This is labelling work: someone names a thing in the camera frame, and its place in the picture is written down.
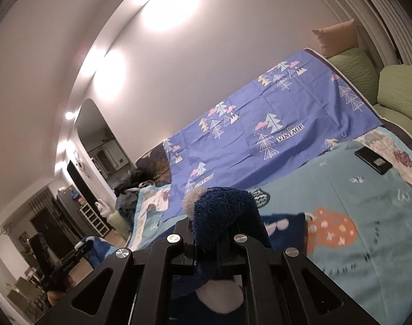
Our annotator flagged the blue tree-print sheet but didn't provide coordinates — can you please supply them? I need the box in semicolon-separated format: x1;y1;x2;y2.
159;48;384;224

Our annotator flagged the white mirror cabinet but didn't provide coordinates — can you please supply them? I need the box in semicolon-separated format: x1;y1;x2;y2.
91;139;125;177

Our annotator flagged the dark grey cabinet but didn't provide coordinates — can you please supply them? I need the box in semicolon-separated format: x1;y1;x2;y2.
56;186;88;231

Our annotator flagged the white bear wall ornament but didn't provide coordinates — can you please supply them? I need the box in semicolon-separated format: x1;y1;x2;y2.
72;151;86;171

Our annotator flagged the dark wooden door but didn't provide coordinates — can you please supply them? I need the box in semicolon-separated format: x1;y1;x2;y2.
30;206;57;244

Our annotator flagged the black wall panel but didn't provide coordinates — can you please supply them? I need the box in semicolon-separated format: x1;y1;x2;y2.
66;161;95;207

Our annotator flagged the green pillow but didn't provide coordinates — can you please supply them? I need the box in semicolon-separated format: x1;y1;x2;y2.
375;64;412;136
328;47;379;105

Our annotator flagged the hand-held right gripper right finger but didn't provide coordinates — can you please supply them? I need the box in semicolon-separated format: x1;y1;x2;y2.
220;233;372;325

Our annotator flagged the white cat figurine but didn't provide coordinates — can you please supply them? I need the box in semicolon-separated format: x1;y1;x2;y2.
94;200;113;219

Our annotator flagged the pile of dark clothes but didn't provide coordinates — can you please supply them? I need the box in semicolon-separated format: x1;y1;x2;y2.
114;169;157;217

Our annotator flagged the black phone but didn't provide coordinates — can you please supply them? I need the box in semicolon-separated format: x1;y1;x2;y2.
354;146;394;176

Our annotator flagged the green bed cushion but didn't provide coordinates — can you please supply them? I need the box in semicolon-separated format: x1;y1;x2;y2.
109;212;132;241

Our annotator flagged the white ladder shelf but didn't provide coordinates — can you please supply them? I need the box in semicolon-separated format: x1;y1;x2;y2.
79;205;108;238

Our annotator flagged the navy fleece pajama top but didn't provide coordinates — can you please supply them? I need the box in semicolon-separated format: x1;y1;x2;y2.
75;186;308;325

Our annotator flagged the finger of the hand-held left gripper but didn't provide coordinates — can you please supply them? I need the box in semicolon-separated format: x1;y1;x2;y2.
70;240;95;265

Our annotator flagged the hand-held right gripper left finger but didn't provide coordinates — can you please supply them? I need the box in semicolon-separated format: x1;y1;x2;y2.
33;220;196;325

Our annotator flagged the brown patterned blanket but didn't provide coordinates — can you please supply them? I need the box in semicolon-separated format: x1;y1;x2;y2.
136;140;174;187

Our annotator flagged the teal printed blanket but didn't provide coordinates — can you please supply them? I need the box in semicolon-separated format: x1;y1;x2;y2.
126;127;412;325

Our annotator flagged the peach pillow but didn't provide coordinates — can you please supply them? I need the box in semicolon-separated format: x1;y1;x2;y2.
312;18;358;58

